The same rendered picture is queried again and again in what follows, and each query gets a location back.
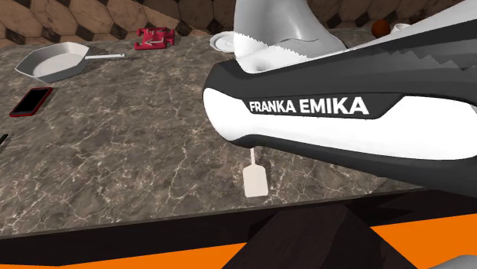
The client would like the white spatula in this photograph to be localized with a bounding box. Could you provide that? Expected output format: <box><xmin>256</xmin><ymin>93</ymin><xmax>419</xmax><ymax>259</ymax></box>
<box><xmin>242</xmin><ymin>147</ymin><xmax>269</xmax><ymax>199</ymax></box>

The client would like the red-cased black phone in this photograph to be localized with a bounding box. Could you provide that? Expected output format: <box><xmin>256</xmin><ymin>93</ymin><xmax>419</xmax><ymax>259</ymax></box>
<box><xmin>8</xmin><ymin>86</ymin><xmax>54</xmax><ymax>118</ymax></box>

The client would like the white plate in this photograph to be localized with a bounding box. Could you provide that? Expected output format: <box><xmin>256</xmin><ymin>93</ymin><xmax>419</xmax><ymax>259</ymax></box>
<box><xmin>209</xmin><ymin>31</ymin><xmax>235</xmax><ymax>53</ymax></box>

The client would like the red puzzle-shaped block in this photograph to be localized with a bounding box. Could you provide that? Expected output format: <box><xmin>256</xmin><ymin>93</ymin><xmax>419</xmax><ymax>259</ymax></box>
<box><xmin>134</xmin><ymin>28</ymin><xmax>176</xmax><ymax>51</ymax></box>

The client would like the white frying pan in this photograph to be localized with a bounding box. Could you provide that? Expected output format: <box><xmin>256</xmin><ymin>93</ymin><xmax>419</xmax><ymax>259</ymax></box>
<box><xmin>15</xmin><ymin>41</ymin><xmax>126</xmax><ymax>84</ymax></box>

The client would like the brown ball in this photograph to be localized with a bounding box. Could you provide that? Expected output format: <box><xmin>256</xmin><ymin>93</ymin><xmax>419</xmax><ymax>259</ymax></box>
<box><xmin>371</xmin><ymin>19</ymin><xmax>391</xmax><ymax>39</ymax></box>

